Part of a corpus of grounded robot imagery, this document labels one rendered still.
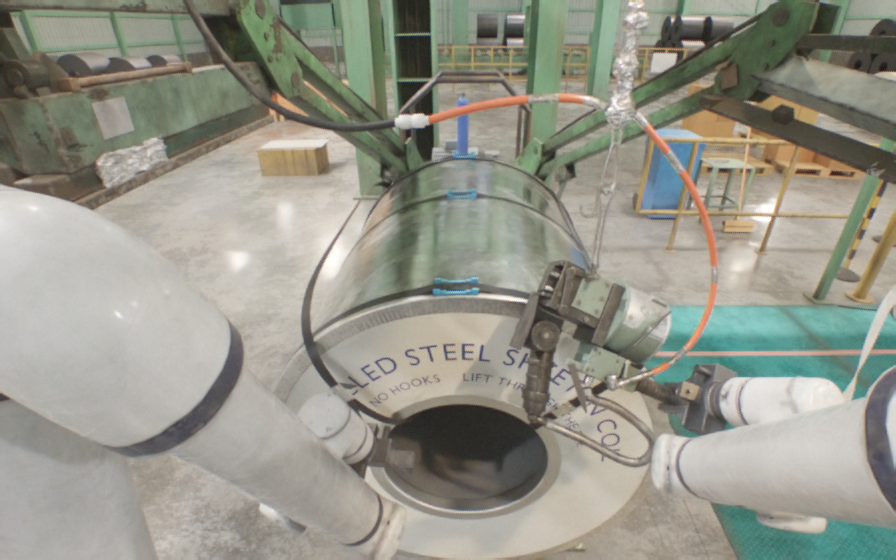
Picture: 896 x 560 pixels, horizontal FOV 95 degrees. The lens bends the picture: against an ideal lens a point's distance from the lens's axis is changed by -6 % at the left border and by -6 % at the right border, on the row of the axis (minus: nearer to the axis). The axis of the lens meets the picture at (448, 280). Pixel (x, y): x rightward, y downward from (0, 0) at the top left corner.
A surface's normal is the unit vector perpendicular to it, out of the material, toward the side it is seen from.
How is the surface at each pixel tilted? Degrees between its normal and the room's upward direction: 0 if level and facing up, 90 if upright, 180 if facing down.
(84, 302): 57
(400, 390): 90
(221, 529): 0
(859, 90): 50
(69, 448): 90
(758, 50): 90
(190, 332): 75
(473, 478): 8
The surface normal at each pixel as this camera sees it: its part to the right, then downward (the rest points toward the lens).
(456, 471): 0.10, -0.86
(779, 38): -0.94, 0.18
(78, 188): 1.00, 0.01
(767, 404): -0.96, -0.21
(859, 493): -0.88, 0.47
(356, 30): -0.04, 0.50
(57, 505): 0.76, 0.27
